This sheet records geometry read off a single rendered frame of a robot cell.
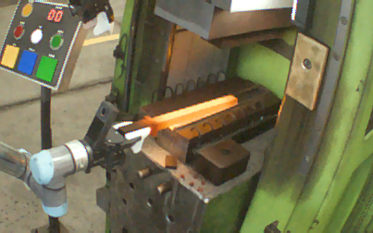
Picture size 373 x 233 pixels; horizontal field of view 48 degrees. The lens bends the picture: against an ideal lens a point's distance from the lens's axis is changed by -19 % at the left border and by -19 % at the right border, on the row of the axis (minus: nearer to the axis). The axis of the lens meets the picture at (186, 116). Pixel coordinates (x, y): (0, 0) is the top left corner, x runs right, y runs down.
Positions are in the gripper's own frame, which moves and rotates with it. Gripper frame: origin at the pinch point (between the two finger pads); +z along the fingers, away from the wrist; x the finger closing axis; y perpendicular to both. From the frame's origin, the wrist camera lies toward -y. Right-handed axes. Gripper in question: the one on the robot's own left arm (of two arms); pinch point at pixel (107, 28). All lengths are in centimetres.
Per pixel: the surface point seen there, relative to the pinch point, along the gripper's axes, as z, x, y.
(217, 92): 40.3, 8.0, -22.4
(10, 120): 126, -152, 27
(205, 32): 2.7, 20.8, -13.6
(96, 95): 160, -146, -40
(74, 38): 15.1, -26.3, 0.7
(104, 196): 85, -23, 18
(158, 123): 23.7, 15.6, 3.0
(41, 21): 10.0, -42.6, 5.0
